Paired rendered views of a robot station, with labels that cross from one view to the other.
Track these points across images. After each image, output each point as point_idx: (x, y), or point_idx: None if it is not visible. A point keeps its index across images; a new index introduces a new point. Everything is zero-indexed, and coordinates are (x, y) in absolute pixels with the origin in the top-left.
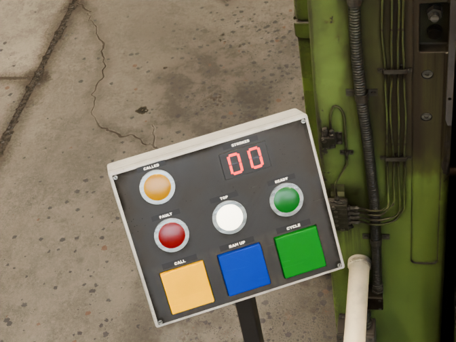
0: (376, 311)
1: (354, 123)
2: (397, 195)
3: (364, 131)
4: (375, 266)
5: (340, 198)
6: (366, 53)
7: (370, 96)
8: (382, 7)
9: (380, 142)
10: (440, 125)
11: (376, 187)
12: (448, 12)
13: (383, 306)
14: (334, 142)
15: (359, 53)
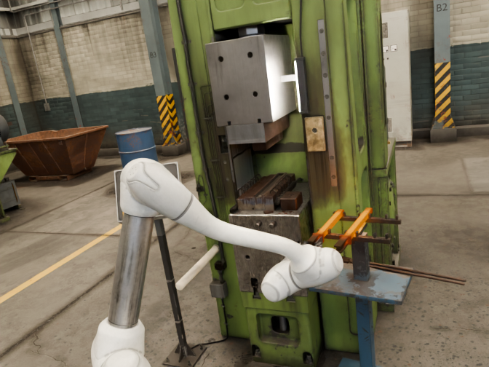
0: (225, 276)
1: (206, 182)
2: (223, 214)
3: (207, 183)
4: (220, 248)
5: None
6: (206, 154)
7: (209, 170)
8: (207, 136)
9: (215, 190)
10: (231, 183)
11: (215, 209)
12: None
13: (223, 268)
14: (199, 188)
15: (202, 152)
